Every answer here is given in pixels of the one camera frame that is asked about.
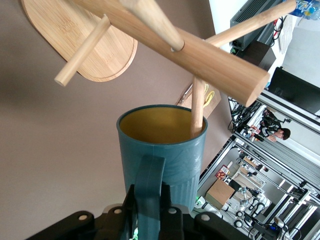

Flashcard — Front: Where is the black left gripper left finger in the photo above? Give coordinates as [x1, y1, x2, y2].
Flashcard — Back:
[119, 184, 137, 240]

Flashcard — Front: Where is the wooden mug rack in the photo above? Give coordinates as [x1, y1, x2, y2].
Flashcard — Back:
[21, 0, 297, 138]

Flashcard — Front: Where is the black monitor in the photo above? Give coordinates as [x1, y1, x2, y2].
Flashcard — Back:
[268, 66, 320, 116]

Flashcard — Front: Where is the seated person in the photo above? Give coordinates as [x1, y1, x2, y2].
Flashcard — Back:
[258, 108, 292, 143]

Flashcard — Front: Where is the grey vented unit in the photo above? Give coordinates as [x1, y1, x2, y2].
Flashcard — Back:
[229, 0, 300, 52]

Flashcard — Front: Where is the teal cup yellow inside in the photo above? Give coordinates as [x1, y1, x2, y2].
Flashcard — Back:
[116, 104, 208, 240]

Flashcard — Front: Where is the bamboo cutting board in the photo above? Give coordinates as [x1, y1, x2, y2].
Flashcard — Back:
[175, 83, 222, 120]

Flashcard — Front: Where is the cardboard box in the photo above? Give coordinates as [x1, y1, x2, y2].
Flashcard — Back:
[205, 178, 236, 211]

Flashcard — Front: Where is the plastic water bottle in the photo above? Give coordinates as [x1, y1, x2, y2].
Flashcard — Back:
[294, 0, 320, 21]

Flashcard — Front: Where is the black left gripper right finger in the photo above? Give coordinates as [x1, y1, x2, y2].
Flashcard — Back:
[158, 182, 185, 240]

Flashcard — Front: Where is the black box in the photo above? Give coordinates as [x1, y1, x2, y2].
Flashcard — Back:
[231, 39, 277, 73]

